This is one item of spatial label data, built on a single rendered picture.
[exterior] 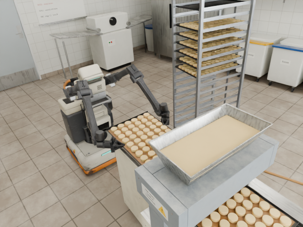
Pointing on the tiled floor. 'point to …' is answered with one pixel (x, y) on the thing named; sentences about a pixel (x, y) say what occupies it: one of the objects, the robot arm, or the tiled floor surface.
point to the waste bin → (149, 37)
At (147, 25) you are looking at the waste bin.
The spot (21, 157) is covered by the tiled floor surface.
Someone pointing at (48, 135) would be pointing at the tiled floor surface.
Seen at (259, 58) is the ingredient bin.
